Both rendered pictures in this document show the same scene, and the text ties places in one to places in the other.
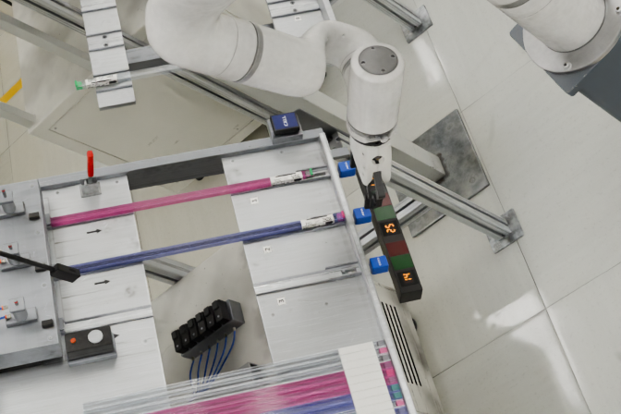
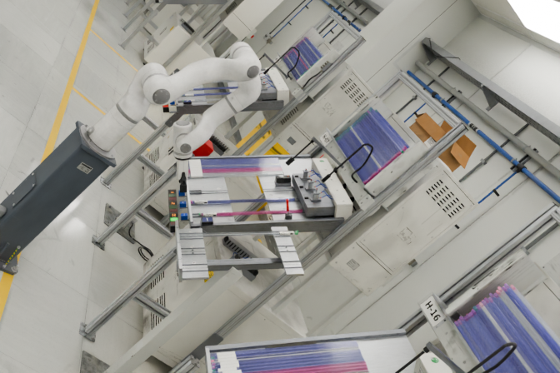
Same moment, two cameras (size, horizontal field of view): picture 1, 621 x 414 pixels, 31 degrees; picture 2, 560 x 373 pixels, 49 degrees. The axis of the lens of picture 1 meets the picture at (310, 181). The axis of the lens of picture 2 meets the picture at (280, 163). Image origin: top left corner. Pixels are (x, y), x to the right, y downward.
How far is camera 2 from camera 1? 3.68 m
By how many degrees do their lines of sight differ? 100
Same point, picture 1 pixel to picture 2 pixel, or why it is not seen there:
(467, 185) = (92, 360)
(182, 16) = not seen: hidden behind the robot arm
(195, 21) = not seen: hidden behind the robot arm
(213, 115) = not seen: outside the picture
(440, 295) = (124, 346)
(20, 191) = (312, 205)
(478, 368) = (121, 314)
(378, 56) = (182, 123)
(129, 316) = (271, 190)
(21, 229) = (310, 196)
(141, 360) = (266, 181)
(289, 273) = (214, 193)
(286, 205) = (211, 209)
